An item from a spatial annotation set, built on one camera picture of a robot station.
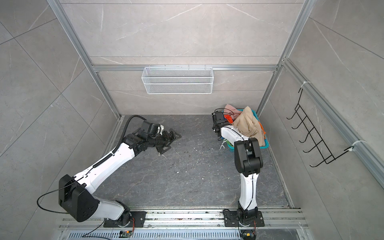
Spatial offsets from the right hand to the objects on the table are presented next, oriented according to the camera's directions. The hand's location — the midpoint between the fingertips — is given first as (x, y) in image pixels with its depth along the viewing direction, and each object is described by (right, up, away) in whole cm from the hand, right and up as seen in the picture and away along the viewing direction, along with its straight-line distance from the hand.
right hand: (225, 124), depth 102 cm
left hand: (-30, -7, -25) cm, 40 cm away
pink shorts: (+6, +11, +9) cm, 15 cm away
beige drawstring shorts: (+13, 0, -8) cm, 15 cm away
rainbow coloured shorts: (+3, +5, +5) cm, 8 cm away
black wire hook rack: (+34, -10, -38) cm, 51 cm away
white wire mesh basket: (-33, +30, -2) cm, 45 cm away
